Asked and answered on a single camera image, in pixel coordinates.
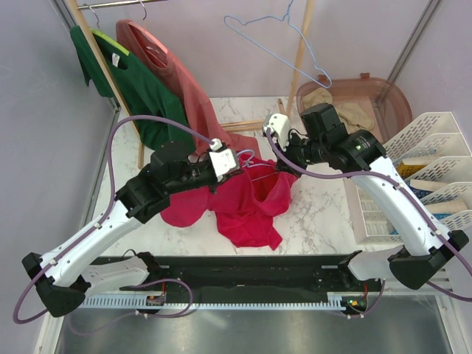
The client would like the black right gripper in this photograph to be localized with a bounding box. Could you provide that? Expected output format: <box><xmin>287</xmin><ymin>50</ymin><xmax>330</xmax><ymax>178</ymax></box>
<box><xmin>272</xmin><ymin>129</ymin><xmax>327</xmax><ymax>178</ymax></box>

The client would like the light blue wire hanger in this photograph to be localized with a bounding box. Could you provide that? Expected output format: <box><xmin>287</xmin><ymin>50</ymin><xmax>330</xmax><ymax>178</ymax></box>
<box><xmin>236</xmin><ymin>149</ymin><xmax>278</xmax><ymax>181</ymax></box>
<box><xmin>223</xmin><ymin>1</ymin><xmax>333</xmax><ymax>89</ymax></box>

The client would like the magenta t shirt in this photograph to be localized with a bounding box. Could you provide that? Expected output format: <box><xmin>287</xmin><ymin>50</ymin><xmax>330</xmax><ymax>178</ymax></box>
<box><xmin>161</xmin><ymin>157</ymin><xmax>298</xmax><ymax>250</ymax></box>

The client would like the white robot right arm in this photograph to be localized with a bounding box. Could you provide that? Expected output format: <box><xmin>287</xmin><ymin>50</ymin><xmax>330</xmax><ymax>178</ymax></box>
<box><xmin>263</xmin><ymin>103</ymin><xmax>471</xmax><ymax>291</ymax></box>

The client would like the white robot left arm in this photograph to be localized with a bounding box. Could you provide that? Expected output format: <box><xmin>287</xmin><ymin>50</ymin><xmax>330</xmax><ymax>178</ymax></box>
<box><xmin>22</xmin><ymin>139</ymin><xmax>240</xmax><ymax>317</ymax></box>

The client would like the salmon pink t shirt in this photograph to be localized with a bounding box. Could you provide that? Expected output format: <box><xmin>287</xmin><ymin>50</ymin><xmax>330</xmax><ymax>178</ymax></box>
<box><xmin>115</xmin><ymin>19</ymin><xmax>260</xmax><ymax>158</ymax></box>

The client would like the green t shirt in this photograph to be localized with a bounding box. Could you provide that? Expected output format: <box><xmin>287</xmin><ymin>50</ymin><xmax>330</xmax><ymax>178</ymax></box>
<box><xmin>70</xmin><ymin>26</ymin><xmax>196</xmax><ymax>154</ymax></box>

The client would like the silver hanger under salmon shirt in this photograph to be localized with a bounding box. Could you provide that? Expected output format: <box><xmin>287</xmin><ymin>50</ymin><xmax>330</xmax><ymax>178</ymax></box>
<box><xmin>139</xmin><ymin>0</ymin><xmax>148</xmax><ymax>23</ymax></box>

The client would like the silver hanger under green shirt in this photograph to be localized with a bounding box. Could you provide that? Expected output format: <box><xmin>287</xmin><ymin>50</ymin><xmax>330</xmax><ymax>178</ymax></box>
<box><xmin>88</xmin><ymin>5</ymin><xmax>100</xmax><ymax>29</ymax></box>

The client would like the beige crumpled garment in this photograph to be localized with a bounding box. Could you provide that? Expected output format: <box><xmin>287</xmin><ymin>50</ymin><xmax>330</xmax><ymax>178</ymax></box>
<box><xmin>301</xmin><ymin>88</ymin><xmax>375</xmax><ymax>133</ymax></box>

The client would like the pink translucent laundry basket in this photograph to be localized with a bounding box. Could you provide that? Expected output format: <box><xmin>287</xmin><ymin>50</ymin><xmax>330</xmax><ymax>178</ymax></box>
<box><xmin>296</xmin><ymin>73</ymin><xmax>412</xmax><ymax>143</ymax></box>

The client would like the yellow blue book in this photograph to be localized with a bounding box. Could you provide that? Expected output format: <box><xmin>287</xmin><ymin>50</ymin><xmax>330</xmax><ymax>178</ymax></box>
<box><xmin>396</xmin><ymin>156</ymin><xmax>439</xmax><ymax>178</ymax></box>

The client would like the blue cover book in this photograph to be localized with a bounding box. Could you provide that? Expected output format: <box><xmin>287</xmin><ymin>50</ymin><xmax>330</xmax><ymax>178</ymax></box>
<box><xmin>408</xmin><ymin>179</ymin><xmax>448</xmax><ymax>199</ymax></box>

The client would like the white plastic file organizer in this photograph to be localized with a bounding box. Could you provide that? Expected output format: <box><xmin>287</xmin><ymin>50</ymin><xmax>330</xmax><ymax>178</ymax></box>
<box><xmin>344</xmin><ymin>112</ymin><xmax>471</xmax><ymax>245</ymax></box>

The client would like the light blue book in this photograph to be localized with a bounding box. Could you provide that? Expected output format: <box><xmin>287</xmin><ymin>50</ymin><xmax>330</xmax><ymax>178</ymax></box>
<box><xmin>426</xmin><ymin>199</ymin><xmax>468</xmax><ymax>220</ymax></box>

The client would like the wooden clothes rack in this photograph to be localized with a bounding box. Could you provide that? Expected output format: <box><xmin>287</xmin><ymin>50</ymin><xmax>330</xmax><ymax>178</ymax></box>
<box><xmin>65</xmin><ymin>0</ymin><xmax>316</xmax><ymax>170</ymax></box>

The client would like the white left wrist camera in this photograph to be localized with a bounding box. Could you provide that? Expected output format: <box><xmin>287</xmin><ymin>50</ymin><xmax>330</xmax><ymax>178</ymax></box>
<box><xmin>209</xmin><ymin>139</ymin><xmax>240</xmax><ymax>182</ymax></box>

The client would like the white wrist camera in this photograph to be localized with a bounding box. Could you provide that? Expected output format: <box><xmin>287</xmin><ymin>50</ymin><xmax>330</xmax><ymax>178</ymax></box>
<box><xmin>263</xmin><ymin>113</ymin><xmax>291</xmax><ymax>152</ymax></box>
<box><xmin>209</xmin><ymin>139</ymin><xmax>240</xmax><ymax>182</ymax></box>

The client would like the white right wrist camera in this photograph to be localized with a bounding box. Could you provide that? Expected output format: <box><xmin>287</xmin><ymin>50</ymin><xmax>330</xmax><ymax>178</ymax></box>
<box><xmin>263</xmin><ymin>113</ymin><xmax>291</xmax><ymax>152</ymax></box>

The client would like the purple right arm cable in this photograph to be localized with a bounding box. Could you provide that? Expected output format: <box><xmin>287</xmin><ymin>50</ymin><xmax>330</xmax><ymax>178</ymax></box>
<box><xmin>265</xmin><ymin>127</ymin><xmax>472</xmax><ymax>322</ymax></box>

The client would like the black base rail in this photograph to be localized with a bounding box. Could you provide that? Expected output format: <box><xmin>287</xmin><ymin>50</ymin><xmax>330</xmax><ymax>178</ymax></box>
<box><xmin>90</xmin><ymin>254</ymin><xmax>392</xmax><ymax>296</ymax></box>

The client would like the white slotted cable duct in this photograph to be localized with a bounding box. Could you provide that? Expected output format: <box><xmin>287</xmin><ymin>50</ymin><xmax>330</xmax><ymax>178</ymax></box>
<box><xmin>80</xmin><ymin>288</ymin><xmax>366</xmax><ymax>310</ymax></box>

